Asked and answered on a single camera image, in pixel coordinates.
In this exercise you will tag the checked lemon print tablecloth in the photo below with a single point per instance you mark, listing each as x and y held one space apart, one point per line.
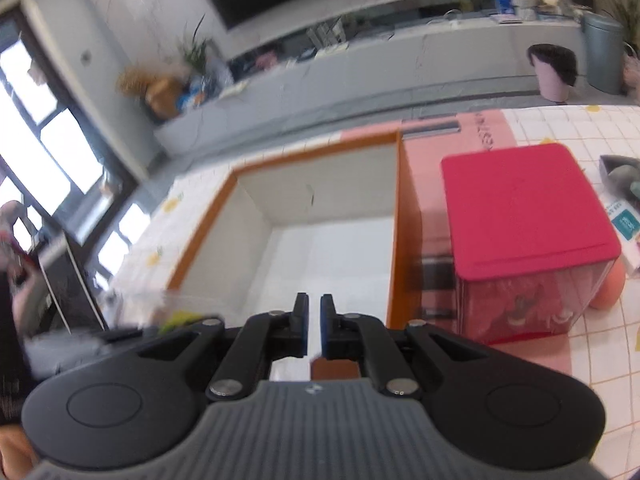
575 125

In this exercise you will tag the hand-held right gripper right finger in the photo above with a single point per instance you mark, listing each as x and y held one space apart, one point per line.
326 327

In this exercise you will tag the blue snack packets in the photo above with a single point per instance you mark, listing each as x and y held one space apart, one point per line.
192 92

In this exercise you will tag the grey marble television console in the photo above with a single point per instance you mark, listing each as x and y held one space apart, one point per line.
350 85

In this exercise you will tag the white packet teal label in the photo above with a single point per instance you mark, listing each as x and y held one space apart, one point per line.
625 225

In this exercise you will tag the pink bin black bag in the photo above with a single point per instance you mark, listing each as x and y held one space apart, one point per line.
552 72

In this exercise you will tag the black framed window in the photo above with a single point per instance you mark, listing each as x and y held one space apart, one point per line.
50 150

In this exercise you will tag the grey metal trash can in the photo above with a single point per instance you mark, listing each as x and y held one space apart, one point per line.
602 55

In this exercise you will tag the clear plastic container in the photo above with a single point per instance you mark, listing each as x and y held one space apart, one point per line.
145 307

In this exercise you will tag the golden brown vase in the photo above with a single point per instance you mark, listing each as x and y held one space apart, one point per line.
162 99

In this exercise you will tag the green plant glass vase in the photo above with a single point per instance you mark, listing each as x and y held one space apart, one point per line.
195 52

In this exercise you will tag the red lidded clear container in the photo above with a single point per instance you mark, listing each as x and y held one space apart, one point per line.
520 210

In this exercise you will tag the person's dark clothing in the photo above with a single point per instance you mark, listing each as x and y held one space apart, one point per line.
10 360

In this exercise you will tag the teal plush toy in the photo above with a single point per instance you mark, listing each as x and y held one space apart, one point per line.
622 172

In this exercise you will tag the peach plush ball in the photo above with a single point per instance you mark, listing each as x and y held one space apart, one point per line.
610 285

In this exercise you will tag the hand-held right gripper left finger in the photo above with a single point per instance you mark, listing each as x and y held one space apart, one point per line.
302 322

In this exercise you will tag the orange rimmed white box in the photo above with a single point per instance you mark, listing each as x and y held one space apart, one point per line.
325 255

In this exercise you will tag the dried flower bunch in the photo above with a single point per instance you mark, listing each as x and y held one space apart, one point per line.
134 80

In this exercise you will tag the tall green potted plant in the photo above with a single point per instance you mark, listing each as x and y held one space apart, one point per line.
620 0

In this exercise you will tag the white router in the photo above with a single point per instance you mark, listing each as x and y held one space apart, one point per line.
327 35

